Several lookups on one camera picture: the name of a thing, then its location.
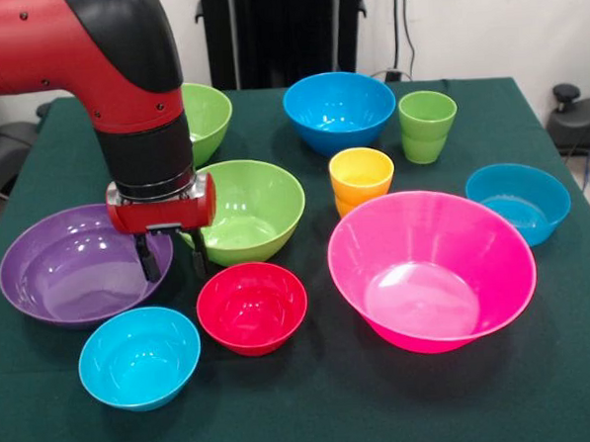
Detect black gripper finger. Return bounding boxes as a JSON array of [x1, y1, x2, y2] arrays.
[[133, 231, 163, 284], [189, 227, 212, 280]]

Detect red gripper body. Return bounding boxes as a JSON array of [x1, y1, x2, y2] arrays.
[[104, 172, 219, 238]]

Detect green plastic bowl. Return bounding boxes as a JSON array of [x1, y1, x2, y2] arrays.
[[175, 155, 310, 270], [181, 80, 237, 169]]

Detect purple plastic bowl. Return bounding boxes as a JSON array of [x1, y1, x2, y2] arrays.
[[0, 200, 179, 330]]

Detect small light blue bowl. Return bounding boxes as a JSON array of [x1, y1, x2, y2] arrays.
[[75, 304, 206, 416]]

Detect red plastic bowl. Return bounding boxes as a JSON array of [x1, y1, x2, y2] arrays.
[[194, 258, 312, 361]]

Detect yellow plastic cup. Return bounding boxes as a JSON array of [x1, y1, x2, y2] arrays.
[[333, 192, 360, 220], [327, 144, 398, 204]]

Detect dark green tablecloth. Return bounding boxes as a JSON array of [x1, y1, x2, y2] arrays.
[[0, 69, 590, 442]]

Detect large blue plastic bowl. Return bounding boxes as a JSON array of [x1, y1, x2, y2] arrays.
[[281, 68, 400, 159]]

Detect large pink plastic bowl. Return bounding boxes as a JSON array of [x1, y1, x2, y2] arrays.
[[323, 184, 543, 361]]

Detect green plastic cup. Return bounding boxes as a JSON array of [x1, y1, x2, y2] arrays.
[[400, 129, 450, 167], [397, 88, 460, 145]]

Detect translucent blue plastic bowl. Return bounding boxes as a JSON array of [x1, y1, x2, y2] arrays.
[[464, 159, 574, 251]]

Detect black equipment base with knob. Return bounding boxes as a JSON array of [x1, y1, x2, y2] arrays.
[[544, 82, 590, 158]]

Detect black wall cable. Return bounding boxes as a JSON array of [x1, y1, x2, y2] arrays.
[[389, 0, 420, 81]]

